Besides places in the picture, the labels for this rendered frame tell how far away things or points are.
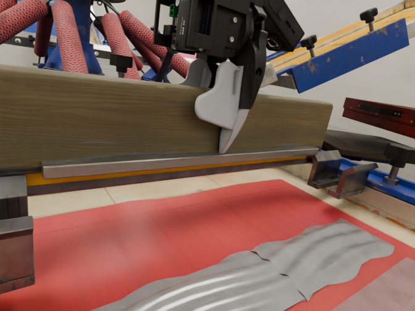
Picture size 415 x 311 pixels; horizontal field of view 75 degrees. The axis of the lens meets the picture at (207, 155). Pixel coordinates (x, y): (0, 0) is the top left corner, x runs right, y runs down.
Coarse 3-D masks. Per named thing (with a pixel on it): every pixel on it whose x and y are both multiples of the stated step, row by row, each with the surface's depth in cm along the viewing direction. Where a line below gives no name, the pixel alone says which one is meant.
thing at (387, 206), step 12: (288, 168) 54; (300, 168) 52; (372, 192) 42; (360, 204) 43; (372, 204) 42; (384, 204) 40; (396, 204) 39; (408, 204) 38; (384, 216) 41; (396, 216) 39; (408, 216) 38; (408, 228) 38
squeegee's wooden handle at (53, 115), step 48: (0, 96) 18; (48, 96) 19; (96, 96) 21; (144, 96) 23; (192, 96) 26; (0, 144) 19; (48, 144) 20; (96, 144) 22; (144, 144) 25; (192, 144) 28; (240, 144) 32; (288, 144) 37
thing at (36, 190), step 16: (288, 160) 40; (304, 160) 43; (128, 176) 26; (144, 176) 27; (160, 176) 28; (176, 176) 29; (192, 176) 31; (32, 192) 22; (48, 192) 22; (64, 192) 23
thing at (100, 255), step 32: (64, 224) 27; (96, 224) 28; (128, 224) 29; (160, 224) 30; (192, 224) 31; (64, 256) 23; (96, 256) 24; (128, 256) 24; (160, 256) 25; (192, 256) 26; (224, 256) 26; (32, 288) 20; (64, 288) 20; (96, 288) 20; (128, 288) 21
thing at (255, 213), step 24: (216, 192) 40; (240, 192) 42; (264, 192) 43; (288, 192) 44; (216, 216) 33; (240, 216) 34; (264, 216) 35; (288, 216) 36; (312, 216) 37; (336, 216) 39; (240, 240) 29; (264, 240) 30; (384, 240) 34; (384, 264) 29; (408, 264) 30; (336, 288) 24; (360, 288) 25; (384, 288) 25; (408, 288) 26
